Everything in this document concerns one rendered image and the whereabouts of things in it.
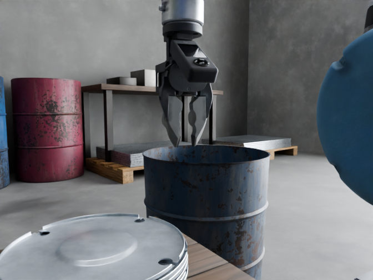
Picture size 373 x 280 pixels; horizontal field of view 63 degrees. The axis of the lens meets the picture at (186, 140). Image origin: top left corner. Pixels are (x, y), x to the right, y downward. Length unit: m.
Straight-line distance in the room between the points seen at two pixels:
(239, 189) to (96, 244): 0.45
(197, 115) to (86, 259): 0.29
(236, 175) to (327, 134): 0.62
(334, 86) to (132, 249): 0.40
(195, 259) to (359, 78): 0.46
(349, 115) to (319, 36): 4.58
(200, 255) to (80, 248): 0.22
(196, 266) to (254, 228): 0.41
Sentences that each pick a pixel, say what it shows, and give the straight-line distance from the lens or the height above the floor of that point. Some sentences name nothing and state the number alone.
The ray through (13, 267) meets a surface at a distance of 0.54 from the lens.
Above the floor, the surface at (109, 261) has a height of 0.40.
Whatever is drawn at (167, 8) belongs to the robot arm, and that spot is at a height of 0.79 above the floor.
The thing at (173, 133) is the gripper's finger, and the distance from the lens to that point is 0.53.
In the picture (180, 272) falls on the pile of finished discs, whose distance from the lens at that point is 0.49.
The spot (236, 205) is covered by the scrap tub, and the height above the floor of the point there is 0.36.
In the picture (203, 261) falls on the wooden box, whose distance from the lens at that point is 0.59.
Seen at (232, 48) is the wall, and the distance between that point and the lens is 5.11.
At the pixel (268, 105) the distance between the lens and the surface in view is 5.09.
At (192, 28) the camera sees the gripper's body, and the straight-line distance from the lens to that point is 0.54.
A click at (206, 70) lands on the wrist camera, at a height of 0.68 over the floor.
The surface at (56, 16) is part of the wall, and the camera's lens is 3.60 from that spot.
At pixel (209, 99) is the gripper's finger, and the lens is 0.55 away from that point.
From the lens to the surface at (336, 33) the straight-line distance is 4.70.
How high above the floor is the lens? 0.62
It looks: 6 degrees down
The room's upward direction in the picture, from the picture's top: straight up
